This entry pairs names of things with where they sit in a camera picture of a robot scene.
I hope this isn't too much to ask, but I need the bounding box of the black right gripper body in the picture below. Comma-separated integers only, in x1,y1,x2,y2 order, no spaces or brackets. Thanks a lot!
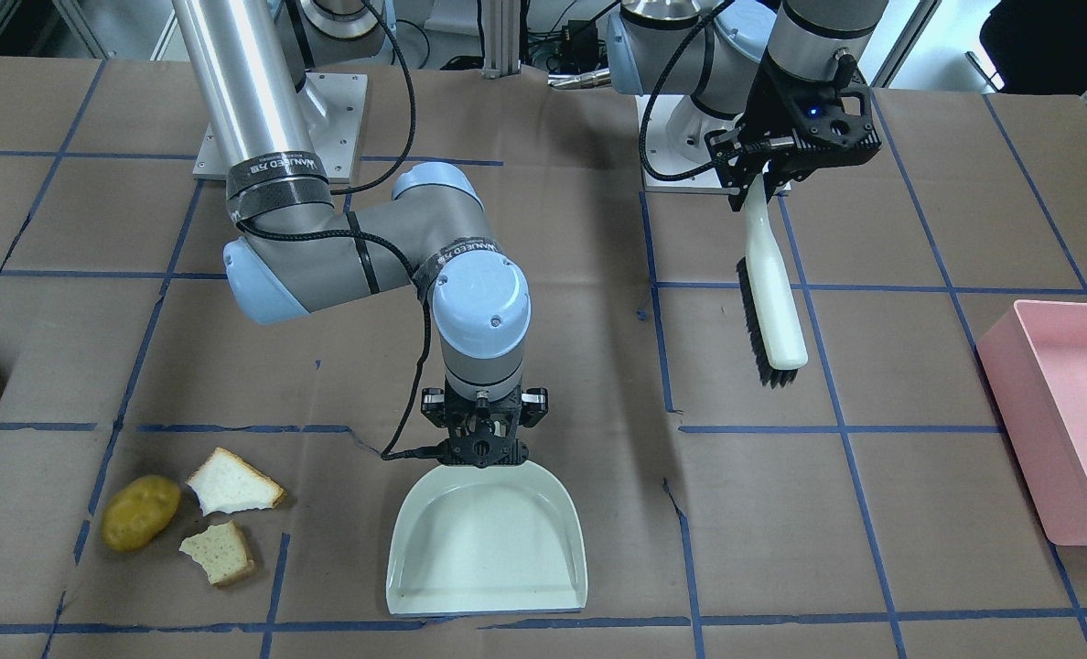
421,386,549,469

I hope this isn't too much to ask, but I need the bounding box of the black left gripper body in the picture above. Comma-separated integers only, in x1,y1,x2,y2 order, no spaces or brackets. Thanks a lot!
705,55,882,212

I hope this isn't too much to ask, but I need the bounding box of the pale green dustpan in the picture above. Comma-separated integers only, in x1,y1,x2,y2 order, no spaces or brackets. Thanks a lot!
385,460,589,617

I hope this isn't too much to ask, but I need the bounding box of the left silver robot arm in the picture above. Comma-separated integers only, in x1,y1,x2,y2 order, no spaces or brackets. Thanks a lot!
605,1,887,209

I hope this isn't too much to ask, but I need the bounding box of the pink plastic bin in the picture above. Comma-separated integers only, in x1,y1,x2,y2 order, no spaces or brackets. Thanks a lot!
977,299,1087,546

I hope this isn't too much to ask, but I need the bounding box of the large bread slice piece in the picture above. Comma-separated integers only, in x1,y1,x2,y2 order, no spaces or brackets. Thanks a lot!
187,447,287,517

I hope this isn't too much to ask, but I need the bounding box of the small bread slice piece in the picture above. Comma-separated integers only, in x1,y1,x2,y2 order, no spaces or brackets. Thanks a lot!
178,521,257,587

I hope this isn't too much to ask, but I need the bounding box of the yellow potato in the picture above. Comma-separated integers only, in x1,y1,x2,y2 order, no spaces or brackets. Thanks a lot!
101,474,182,552

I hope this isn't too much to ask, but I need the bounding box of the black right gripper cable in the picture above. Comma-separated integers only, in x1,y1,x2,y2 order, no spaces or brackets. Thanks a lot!
232,0,453,460

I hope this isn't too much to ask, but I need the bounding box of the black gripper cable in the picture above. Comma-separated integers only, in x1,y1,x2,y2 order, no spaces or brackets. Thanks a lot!
639,0,782,182
232,0,453,460

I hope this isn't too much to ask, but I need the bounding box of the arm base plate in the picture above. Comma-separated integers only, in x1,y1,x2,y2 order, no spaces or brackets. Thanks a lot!
642,94,744,192
193,73,368,184

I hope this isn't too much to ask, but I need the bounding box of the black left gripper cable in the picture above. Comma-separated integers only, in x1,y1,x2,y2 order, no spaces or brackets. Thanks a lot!
639,0,782,182

